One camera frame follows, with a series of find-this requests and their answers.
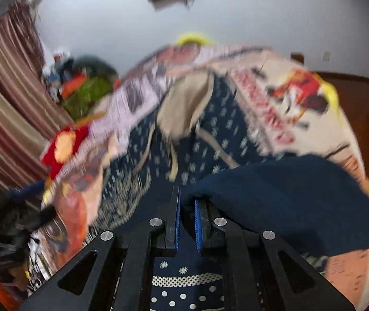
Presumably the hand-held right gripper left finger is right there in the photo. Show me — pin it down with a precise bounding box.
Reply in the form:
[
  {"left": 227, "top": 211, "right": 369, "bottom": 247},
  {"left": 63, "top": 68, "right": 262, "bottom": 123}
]
[{"left": 18, "top": 186, "right": 182, "bottom": 311}]

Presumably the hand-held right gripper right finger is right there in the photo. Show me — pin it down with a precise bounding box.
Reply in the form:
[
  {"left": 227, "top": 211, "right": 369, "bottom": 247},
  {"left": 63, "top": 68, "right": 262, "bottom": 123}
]
[{"left": 194, "top": 199, "right": 357, "bottom": 311}]

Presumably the navy patterned garment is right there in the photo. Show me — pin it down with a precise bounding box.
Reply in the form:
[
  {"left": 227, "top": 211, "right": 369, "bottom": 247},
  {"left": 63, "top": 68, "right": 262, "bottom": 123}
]
[{"left": 84, "top": 71, "right": 369, "bottom": 311}]

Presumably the pile of white blue clothes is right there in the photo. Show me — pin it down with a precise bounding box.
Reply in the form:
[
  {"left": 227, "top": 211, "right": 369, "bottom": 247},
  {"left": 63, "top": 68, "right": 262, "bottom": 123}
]
[{"left": 41, "top": 48, "right": 75, "bottom": 102}]

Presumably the red cloth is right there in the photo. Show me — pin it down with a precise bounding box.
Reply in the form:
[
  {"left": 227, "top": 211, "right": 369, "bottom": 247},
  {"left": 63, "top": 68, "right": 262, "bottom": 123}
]
[{"left": 41, "top": 126, "right": 92, "bottom": 177}]

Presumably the striped curtain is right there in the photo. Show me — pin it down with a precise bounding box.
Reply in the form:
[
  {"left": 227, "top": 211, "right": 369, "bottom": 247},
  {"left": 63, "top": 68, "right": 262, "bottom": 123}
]
[{"left": 0, "top": 0, "right": 75, "bottom": 192}]

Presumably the printed blanket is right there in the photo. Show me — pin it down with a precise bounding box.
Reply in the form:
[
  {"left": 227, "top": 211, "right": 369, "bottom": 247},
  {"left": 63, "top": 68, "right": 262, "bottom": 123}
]
[{"left": 0, "top": 44, "right": 369, "bottom": 311}]

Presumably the green bag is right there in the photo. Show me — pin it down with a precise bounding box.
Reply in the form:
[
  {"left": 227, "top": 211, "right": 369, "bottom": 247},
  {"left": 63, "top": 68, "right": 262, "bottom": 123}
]
[{"left": 62, "top": 77, "right": 114, "bottom": 119}]

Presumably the orange box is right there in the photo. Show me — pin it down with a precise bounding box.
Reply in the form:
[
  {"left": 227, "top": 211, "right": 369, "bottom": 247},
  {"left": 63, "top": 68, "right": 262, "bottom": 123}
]
[{"left": 62, "top": 75, "right": 87, "bottom": 97}]

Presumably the grey plush item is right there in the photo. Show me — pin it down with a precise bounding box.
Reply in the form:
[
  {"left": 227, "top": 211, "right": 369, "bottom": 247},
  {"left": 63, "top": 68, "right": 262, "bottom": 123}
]
[{"left": 74, "top": 56, "right": 119, "bottom": 83}]

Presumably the cream and yellow plush blanket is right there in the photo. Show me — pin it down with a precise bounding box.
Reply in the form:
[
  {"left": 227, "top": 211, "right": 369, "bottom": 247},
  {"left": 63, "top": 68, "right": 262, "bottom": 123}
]
[{"left": 176, "top": 32, "right": 340, "bottom": 109}]

